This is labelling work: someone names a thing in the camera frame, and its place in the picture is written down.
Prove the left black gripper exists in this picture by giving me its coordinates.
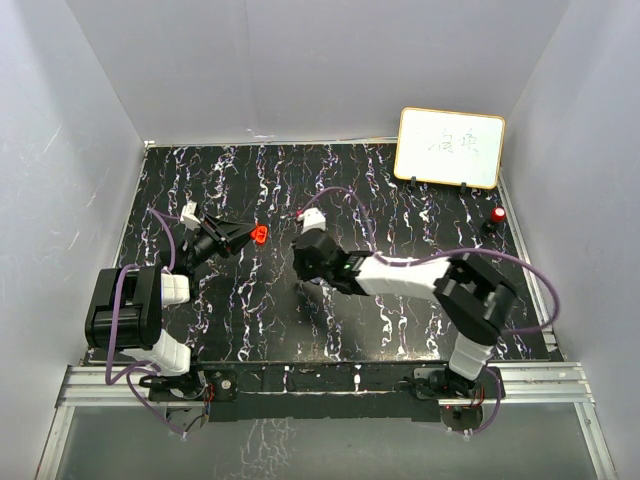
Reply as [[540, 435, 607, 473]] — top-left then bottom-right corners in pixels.
[[184, 214, 258, 271]]

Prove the red earbud charging case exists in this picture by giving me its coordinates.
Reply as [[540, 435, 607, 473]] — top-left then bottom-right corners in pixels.
[[250, 225, 269, 245]]

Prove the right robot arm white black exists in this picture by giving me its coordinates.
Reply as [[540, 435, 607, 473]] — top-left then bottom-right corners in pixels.
[[292, 228, 517, 398]]

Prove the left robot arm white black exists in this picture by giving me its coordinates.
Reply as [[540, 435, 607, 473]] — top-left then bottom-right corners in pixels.
[[84, 210, 268, 399]]

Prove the red emergency stop button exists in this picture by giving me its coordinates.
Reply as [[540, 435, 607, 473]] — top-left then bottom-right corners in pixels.
[[483, 206, 506, 234]]

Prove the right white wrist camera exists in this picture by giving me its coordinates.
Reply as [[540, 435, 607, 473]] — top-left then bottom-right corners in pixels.
[[296, 207, 326, 233]]

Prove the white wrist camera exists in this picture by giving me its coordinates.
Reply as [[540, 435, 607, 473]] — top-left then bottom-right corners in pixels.
[[296, 207, 326, 233], [180, 201, 201, 231]]

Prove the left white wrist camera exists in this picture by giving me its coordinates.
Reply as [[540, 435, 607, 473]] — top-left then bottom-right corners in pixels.
[[180, 201, 201, 231]]

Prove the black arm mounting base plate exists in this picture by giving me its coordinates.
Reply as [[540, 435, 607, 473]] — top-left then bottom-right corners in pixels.
[[139, 361, 505, 423]]

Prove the small whiteboard with wooden frame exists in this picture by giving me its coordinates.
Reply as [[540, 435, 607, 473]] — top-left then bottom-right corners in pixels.
[[393, 107, 506, 190]]

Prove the aluminium frame rail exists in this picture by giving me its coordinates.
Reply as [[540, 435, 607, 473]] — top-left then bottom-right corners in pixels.
[[35, 361, 617, 479]]

